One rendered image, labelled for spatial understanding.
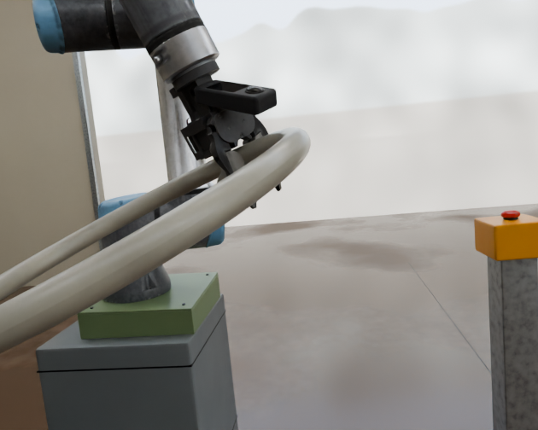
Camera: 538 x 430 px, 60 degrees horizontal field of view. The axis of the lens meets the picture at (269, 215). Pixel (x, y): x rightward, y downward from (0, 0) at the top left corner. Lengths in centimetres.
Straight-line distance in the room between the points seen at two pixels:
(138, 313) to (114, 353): 11
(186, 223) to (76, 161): 543
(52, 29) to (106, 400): 87
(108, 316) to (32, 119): 486
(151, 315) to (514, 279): 85
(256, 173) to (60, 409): 109
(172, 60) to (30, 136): 539
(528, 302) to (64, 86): 528
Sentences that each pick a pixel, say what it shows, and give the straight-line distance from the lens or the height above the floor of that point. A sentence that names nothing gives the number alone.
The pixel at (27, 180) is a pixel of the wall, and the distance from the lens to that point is 607.
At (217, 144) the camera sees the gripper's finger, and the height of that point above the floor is 129.
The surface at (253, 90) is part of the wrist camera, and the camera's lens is 63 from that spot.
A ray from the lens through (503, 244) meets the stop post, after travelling 113.
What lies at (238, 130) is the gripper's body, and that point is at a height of 131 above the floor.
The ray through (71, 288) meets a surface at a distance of 34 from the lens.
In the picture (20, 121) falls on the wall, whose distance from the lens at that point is 609.
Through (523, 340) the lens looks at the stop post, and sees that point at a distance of 123.
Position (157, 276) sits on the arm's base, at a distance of 133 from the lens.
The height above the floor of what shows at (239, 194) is 125.
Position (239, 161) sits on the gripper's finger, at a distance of 68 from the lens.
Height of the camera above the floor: 127
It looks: 7 degrees down
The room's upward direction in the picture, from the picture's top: 5 degrees counter-clockwise
